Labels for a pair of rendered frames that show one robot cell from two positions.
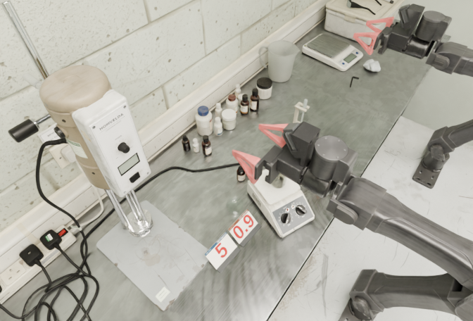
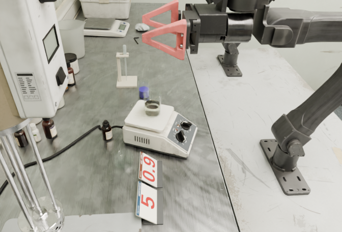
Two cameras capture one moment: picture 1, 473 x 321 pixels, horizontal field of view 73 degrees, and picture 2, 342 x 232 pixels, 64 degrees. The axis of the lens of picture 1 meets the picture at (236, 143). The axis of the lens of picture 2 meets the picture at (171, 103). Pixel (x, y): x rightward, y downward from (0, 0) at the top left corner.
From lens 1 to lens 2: 44 cm
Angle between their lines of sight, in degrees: 35
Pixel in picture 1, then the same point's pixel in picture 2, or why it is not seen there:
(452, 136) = not seen: hidden behind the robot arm
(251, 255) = (176, 189)
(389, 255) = (261, 123)
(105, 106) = not seen: outside the picture
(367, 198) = (287, 13)
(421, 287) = (335, 85)
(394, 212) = (310, 13)
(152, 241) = not seen: outside the picture
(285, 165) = (209, 18)
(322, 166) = not seen: outside the picture
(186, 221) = (82, 206)
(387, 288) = (310, 111)
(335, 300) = (263, 172)
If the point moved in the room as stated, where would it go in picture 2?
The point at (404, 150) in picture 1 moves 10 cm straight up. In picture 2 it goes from (206, 64) to (209, 44)
